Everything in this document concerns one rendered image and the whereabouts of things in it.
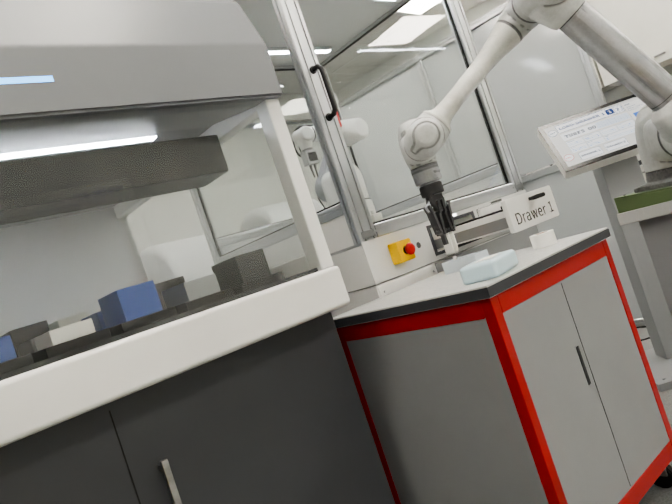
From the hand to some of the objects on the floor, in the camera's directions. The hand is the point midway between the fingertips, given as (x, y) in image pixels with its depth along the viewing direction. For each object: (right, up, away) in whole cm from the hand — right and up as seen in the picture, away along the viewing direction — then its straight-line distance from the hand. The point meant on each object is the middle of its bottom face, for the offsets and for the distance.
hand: (450, 243), depth 192 cm
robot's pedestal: (+101, -56, +4) cm, 115 cm away
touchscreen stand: (+117, -51, +70) cm, 146 cm away
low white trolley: (+25, -81, -20) cm, 87 cm away
